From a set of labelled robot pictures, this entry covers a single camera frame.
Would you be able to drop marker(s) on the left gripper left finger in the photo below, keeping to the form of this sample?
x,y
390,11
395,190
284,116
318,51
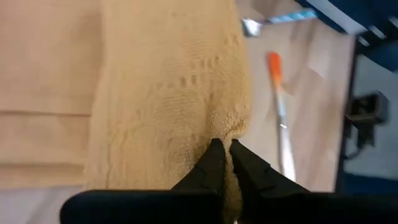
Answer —
x,y
208,171

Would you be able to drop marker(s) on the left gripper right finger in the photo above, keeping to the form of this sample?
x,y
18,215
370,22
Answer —
x,y
258,180

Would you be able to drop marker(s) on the mustard yellow towel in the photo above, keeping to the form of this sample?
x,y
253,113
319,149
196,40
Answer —
x,y
171,93

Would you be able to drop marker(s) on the navy and white fabric bin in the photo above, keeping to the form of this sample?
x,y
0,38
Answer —
x,y
357,12

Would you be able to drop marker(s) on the black metal table frame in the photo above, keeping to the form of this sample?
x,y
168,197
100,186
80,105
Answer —
x,y
346,124

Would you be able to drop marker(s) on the black table-edge camera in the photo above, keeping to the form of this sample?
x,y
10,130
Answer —
x,y
367,109

